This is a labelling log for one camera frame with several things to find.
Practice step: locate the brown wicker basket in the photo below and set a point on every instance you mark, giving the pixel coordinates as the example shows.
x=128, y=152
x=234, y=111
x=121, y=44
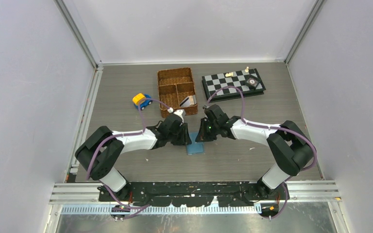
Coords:
x=175, y=85

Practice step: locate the blue yellow toy car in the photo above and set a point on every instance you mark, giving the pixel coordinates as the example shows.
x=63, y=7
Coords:
x=141, y=101

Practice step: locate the black white chessboard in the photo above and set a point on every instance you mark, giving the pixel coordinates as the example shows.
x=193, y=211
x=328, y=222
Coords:
x=217, y=87

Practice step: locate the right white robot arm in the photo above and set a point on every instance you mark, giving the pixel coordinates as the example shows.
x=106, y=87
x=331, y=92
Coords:
x=291, y=149

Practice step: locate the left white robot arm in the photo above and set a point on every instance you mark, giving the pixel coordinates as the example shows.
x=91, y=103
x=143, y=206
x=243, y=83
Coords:
x=99, y=153

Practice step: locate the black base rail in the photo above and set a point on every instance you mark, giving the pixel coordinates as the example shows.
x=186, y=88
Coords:
x=197, y=194

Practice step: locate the black square box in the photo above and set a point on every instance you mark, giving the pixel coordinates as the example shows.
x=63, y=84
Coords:
x=253, y=82

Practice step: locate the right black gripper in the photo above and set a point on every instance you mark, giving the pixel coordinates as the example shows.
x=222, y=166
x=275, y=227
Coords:
x=202, y=136

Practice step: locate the cards in basket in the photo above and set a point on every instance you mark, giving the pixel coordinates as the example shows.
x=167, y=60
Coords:
x=188, y=101

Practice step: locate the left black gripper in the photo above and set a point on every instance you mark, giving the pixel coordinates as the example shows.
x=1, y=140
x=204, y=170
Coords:
x=185, y=139

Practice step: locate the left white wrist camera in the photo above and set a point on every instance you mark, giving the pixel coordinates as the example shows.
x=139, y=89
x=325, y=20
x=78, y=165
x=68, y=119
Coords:
x=180, y=112

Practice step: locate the blue card holder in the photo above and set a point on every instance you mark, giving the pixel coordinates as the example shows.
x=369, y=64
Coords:
x=194, y=147

